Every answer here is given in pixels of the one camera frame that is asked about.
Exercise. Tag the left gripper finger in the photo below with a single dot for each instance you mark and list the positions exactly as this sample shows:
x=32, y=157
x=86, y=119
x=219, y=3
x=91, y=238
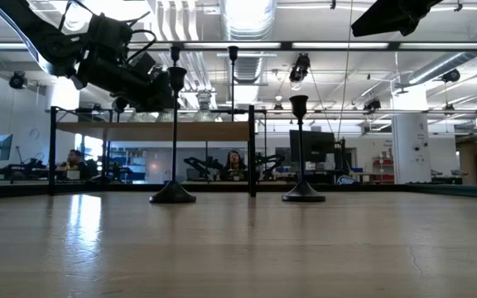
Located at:
x=165, y=83
x=157, y=101

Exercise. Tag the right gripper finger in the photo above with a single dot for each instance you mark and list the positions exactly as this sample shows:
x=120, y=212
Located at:
x=383, y=18

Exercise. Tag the ribbed clear glass candle holder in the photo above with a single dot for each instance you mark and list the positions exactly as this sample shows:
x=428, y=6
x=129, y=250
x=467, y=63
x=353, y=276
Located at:
x=165, y=116
x=141, y=117
x=203, y=111

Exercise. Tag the black metal candlestick holder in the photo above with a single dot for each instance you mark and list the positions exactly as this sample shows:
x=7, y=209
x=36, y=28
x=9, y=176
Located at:
x=233, y=53
x=303, y=193
x=173, y=194
x=175, y=53

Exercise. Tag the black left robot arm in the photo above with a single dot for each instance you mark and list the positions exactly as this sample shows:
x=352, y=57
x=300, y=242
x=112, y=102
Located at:
x=48, y=41

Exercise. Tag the background black robot arm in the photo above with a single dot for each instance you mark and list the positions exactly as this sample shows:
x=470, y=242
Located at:
x=269, y=161
x=199, y=165

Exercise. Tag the black ceiling spotlight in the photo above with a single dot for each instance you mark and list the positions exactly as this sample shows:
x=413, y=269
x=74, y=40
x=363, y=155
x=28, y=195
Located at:
x=372, y=104
x=300, y=68
x=17, y=80
x=451, y=75

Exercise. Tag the person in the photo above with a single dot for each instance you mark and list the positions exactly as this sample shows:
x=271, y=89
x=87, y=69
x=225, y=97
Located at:
x=73, y=159
x=233, y=163

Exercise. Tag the black linear ceiling light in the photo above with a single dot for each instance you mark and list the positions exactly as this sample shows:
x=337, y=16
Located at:
x=286, y=45

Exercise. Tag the white pillar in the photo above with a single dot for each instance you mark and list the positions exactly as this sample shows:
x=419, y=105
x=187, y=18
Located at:
x=410, y=145

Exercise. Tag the black monitor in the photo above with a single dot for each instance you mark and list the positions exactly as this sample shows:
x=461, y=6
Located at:
x=311, y=145

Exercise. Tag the red storage shelf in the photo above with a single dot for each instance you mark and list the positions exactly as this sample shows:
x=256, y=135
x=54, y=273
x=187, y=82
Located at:
x=382, y=169

